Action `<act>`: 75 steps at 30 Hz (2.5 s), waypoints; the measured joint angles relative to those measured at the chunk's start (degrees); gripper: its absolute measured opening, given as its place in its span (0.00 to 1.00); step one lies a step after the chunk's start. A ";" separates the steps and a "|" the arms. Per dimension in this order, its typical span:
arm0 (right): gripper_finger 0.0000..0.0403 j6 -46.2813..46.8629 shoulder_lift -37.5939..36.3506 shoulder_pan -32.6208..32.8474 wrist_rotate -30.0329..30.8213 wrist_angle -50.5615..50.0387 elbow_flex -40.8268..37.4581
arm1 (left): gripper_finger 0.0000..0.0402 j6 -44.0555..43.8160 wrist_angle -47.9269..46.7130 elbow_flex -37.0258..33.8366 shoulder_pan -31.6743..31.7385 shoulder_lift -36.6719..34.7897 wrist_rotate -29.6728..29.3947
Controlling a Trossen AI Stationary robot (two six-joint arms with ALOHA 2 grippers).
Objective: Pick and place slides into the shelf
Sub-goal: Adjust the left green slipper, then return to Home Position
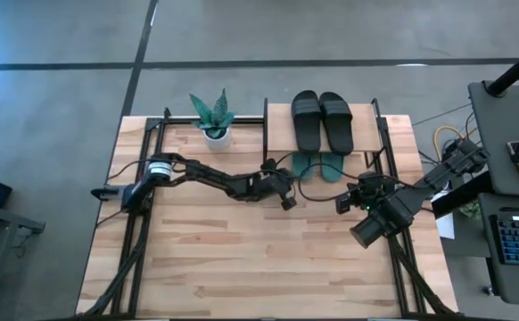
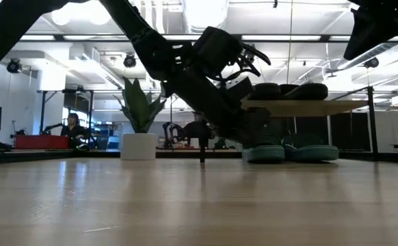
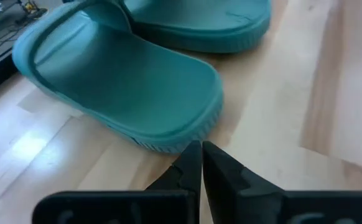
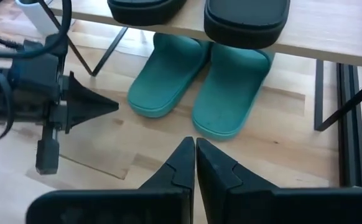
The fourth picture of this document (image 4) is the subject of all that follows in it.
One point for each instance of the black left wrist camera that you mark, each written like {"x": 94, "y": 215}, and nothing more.
{"x": 35, "y": 74}

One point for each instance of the black rubber slide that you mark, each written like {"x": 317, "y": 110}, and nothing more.
{"x": 246, "y": 34}
{"x": 143, "y": 14}

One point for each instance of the wooden shelf with black legs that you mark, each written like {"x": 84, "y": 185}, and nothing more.
{"x": 324, "y": 31}

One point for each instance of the black aluminium extrusion frame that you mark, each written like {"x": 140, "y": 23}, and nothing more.
{"x": 352, "y": 124}

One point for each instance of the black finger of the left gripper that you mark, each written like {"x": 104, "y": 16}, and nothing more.
{"x": 78, "y": 116}
{"x": 81, "y": 96}

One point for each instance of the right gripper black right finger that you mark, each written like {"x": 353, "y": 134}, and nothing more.
{"x": 215, "y": 180}

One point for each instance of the green rubber slide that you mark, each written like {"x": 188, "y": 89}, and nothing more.
{"x": 165, "y": 81}
{"x": 227, "y": 96}

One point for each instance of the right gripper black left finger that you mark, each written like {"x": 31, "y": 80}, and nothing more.
{"x": 181, "y": 174}

